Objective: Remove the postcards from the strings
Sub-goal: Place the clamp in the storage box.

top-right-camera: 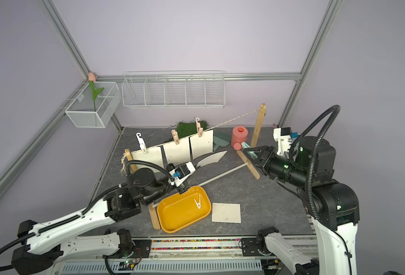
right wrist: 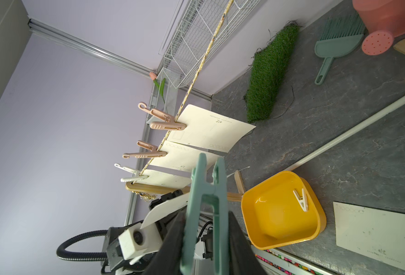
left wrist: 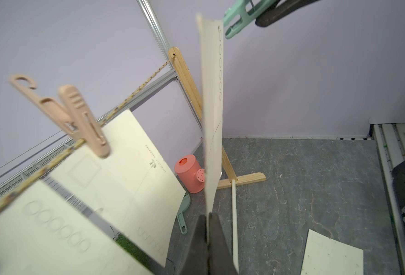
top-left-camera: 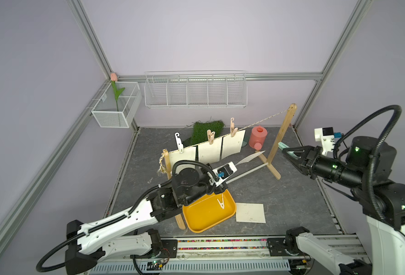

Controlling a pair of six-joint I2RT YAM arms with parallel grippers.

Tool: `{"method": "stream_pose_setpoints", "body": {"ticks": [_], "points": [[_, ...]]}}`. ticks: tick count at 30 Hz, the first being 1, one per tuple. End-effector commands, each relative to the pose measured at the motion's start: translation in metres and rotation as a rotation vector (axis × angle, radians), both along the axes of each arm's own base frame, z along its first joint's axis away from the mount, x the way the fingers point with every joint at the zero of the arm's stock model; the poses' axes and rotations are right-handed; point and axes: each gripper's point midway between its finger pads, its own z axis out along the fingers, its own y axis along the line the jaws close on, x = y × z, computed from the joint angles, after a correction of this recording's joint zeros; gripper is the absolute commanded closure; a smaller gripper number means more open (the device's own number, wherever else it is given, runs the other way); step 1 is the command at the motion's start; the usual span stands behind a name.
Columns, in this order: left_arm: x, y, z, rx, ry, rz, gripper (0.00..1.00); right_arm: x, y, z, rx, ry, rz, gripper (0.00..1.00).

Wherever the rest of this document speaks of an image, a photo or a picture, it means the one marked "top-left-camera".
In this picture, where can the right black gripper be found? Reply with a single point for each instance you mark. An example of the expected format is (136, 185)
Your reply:
(306, 165)

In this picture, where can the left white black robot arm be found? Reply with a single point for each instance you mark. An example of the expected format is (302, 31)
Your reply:
(84, 244)

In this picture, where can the pink artificial tulip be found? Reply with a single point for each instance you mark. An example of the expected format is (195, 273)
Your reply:
(117, 91)

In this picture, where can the small white mesh basket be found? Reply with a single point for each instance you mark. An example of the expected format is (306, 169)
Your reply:
(118, 104)

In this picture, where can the teal clothespin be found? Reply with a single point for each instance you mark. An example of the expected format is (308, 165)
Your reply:
(282, 146)

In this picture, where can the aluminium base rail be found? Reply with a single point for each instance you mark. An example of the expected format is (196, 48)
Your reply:
(217, 255)

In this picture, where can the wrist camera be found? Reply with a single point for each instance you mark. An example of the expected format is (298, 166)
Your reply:
(224, 172)
(327, 137)

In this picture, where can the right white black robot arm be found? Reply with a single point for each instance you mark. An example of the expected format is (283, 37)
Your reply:
(364, 167)

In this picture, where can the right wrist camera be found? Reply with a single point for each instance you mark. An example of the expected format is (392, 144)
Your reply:
(327, 137)

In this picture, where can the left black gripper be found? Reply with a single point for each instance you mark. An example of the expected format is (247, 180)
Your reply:
(219, 189)

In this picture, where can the green artificial grass patch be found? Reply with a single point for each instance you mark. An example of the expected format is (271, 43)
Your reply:
(200, 129)

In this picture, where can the white clothespin end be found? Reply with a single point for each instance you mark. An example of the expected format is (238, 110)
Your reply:
(180, 146)
(221, 201)

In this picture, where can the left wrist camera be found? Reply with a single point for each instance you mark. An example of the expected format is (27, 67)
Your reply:
(224, 172)

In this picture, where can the pink watering can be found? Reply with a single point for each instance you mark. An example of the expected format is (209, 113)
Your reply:
(257, 137)

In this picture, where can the beige clothespin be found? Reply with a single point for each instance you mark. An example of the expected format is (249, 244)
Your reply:
(233, 128)
(210, 136)

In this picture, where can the wooden clothesline stand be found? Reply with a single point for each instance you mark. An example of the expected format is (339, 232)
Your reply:
(164, 167)

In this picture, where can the long white wire basket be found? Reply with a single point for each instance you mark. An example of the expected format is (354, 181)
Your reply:
(196, 89)

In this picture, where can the yellow plastic tray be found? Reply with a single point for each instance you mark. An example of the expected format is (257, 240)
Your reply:
(206, 213)

